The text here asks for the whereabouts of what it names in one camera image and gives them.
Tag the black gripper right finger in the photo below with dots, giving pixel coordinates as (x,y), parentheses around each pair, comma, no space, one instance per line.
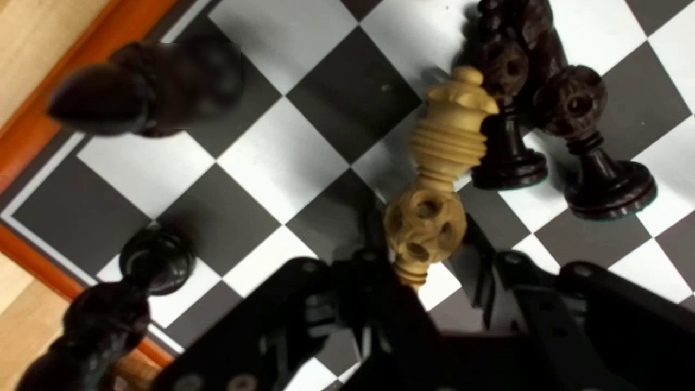
(584,328)

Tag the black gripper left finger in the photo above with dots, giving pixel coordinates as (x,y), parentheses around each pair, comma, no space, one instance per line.
(270,334)

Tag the white king chess piece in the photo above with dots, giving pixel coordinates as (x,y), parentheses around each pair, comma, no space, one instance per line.
(427,222)

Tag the dark pawn chess piece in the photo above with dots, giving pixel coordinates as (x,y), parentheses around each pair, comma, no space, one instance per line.
(569,106)
(517,47)

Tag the black bishop chess piece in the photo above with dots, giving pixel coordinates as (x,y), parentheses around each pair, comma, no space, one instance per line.
(110,320)

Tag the black king chess piece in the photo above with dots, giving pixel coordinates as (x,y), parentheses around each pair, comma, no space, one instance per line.
(149,89)

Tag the wooden framed chessboard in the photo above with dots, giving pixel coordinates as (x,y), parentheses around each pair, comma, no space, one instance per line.
(319,144)

